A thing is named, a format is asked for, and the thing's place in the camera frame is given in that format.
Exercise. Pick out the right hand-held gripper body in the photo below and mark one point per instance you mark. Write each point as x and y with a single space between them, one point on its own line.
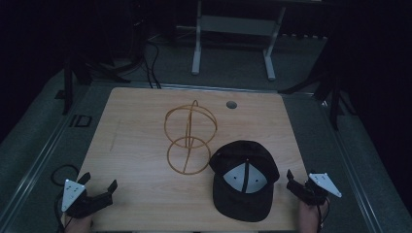
322 183

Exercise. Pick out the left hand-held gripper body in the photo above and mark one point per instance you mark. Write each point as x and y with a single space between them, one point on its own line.
73 194

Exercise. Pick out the black baseball cap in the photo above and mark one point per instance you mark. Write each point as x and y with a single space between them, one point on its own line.
236 207

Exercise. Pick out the person's left hand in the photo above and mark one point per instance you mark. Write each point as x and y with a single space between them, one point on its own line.
77 225

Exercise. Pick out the person's right hand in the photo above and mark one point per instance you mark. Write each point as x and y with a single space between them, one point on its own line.
309 216

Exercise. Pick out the black tripod stand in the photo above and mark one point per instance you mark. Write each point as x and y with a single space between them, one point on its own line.
333 106
68 90

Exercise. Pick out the grey round table grommet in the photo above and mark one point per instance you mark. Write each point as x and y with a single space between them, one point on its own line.
231 104

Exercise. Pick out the white metal desk frame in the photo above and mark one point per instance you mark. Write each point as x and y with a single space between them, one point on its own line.
238 26

